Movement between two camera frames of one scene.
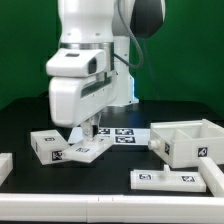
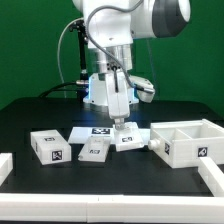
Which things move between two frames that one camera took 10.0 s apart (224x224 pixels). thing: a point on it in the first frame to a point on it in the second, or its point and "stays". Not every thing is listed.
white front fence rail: [95, 208] stays
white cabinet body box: [183, 143] stays
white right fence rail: [213, 175] stays
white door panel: [167, 180] to [130, 138]
